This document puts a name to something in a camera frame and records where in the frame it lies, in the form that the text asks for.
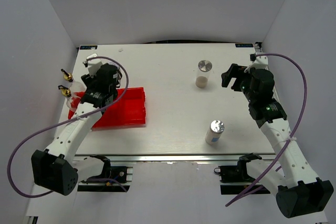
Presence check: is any white shaker with metal lid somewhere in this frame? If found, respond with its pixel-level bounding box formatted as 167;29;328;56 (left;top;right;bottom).
205;120;225;145

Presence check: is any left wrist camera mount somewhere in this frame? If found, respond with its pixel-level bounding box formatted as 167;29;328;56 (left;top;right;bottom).
83;53;102;78

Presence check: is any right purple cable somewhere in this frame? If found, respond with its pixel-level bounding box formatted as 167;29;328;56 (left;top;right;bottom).
225;52;308;207

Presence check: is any clear glass oil bottle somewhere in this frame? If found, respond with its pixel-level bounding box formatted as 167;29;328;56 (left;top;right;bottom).
61;69;86;94

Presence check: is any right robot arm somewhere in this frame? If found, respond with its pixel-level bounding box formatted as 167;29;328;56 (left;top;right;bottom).
221;63;334;218

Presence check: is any small dark spice jar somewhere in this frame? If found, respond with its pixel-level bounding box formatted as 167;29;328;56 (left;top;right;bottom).
108;61;120;68

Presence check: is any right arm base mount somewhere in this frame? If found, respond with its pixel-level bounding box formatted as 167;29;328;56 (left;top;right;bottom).
214;153;262;195

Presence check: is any clear jar with metal lid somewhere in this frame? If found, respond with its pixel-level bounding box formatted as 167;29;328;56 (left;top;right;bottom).
195;60;213;88

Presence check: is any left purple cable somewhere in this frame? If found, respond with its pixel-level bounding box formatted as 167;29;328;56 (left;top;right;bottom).
7;56;129;198

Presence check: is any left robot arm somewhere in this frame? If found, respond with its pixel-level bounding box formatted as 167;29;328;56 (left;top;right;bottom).
31;62;120;196

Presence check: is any aluminium table rail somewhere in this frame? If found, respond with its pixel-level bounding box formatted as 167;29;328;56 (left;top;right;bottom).
254;42;262;52

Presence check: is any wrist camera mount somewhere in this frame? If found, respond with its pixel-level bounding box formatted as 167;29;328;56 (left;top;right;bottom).
244;52;268;73
83;53;102;78

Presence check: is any red plastic organizer tray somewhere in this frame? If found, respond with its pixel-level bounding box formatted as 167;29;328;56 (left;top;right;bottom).
67;86;147;130

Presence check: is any purple cable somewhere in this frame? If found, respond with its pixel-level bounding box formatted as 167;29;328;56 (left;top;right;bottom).
225;52;308;207
7;56;129;198

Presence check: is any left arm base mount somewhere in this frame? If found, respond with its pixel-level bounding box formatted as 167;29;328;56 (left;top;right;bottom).
72;155;133;193

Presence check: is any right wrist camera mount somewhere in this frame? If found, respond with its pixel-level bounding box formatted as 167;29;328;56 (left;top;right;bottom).
244;52;268;73

